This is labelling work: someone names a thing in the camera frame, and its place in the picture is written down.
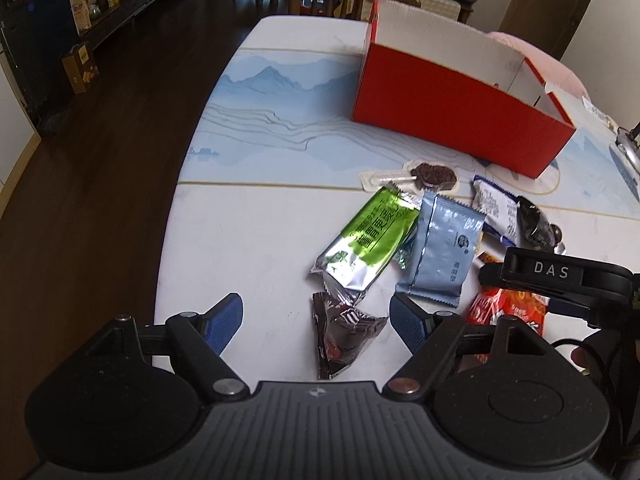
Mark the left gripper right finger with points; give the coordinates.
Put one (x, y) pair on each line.
(432, 339)

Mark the light blue snack packet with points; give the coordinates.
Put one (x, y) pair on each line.
(447, 236)

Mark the blue white snack packet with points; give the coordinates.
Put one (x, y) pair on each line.
(500, 209)

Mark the red cardboard box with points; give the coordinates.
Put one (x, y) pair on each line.
(444, 82)

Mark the dark round candy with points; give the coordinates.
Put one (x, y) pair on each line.
(538, 232)

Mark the silver desk lamp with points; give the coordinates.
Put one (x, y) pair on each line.
(627, 142)

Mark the green snack packet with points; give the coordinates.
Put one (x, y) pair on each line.
(360, 253)

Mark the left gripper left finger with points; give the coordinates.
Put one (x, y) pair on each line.
(196, 342)

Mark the chocolate lollipop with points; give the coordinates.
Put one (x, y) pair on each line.
(415, 176)

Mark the brown paper bag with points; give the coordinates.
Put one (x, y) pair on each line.
(80, 68)

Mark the black fridge cabinet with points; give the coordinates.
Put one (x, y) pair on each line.
(37, 35)

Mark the paper leaflet on table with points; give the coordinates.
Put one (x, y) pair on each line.
(606, 119)

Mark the red ramen snack bag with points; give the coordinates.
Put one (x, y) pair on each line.
(491, 303)

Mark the dark brown chocolate wrapper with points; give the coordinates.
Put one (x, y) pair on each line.
(342, 332)

